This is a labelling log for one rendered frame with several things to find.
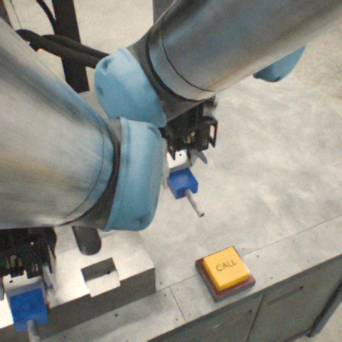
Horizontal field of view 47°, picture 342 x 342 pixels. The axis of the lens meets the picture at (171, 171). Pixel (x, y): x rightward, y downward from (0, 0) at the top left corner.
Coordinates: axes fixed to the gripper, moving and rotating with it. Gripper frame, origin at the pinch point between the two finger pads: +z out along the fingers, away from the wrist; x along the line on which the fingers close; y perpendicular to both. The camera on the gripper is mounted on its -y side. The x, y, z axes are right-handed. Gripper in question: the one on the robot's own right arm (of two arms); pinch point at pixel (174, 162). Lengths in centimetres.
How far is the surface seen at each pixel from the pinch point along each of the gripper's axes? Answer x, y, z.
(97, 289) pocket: -19.4, 12.9, 8.8
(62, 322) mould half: -26.1, 14.4, 11.9
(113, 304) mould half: -17.7, 14.4, 13.1
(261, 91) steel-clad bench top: 40, -29, 15
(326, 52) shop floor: 179, -138, 95
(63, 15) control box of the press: -2, -78, 7
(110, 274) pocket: -16.7, 11.2, 8.8
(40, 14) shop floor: 9, -275, 95
